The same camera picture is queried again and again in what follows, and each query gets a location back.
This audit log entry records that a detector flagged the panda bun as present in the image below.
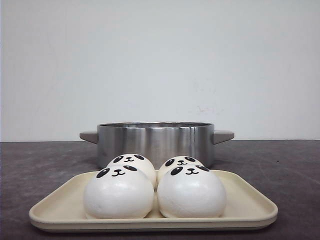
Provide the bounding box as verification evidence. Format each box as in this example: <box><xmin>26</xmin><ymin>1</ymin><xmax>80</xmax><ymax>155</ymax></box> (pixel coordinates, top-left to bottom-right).
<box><xmin>156</xmin><ymin>155</ymin><xmax>204</xmax><ymax>183</ymax></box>
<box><xmin>106</xmin><ymin>153</ymin><xmax>157</xmax><ymax>188</ymax></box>
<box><xmin>157</xmin><ymin>165</ymin><xmax>227</xmax><ymax>218</ymax></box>
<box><xmin>83</xmin><ymin>165</ymin><xmax>155</xmax><ymax>219</ymax></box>

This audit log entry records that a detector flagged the cream rectangular plastic tray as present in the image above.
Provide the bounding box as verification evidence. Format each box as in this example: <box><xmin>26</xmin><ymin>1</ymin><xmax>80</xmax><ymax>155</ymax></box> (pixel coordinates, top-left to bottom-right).
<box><xmin>29</xmin><ymin>170</ymin><xmax>278</xmax><ymax>233</ymax></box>

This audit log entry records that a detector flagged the stainless steel steamer pot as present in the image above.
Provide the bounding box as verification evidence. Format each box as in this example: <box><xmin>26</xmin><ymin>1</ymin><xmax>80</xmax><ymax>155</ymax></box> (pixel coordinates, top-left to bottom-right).
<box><xmin>79</xmin><ymin>122</ymin><xmax>235</xmax><ymax>169</ymax></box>

